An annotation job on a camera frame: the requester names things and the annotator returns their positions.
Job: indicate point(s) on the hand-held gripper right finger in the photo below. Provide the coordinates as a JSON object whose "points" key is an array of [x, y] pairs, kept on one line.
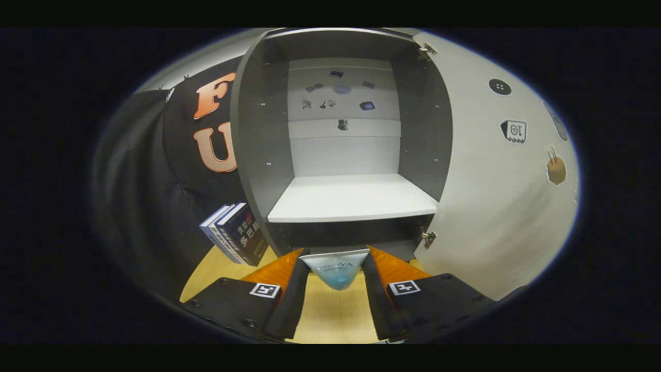
{"points": [[379, 305]]}

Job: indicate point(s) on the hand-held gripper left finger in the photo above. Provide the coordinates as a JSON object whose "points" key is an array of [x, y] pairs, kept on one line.
{"points": [[292, 305]]}

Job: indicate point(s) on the white blue cosmetic tube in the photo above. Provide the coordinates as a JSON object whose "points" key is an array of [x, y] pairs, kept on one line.
{"points": [[335, 268]]}

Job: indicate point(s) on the dark blue book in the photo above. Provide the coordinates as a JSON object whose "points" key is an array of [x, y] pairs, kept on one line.
{"points": [[248, 237]]}

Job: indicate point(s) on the metal door hinge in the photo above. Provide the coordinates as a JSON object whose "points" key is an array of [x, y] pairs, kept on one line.
{"points": [[428, 238], [427, 49]]}

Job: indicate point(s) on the white blue book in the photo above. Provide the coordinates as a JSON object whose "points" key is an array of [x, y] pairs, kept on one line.
{"points": [[214, 230]]}

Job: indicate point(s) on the grey cabinet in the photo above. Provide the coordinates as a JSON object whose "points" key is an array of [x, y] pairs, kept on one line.
{"points": [[351, 196]]}

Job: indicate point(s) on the black backdrop cloth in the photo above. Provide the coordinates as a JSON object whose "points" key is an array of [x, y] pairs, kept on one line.
{"points": [[139, 181]]}

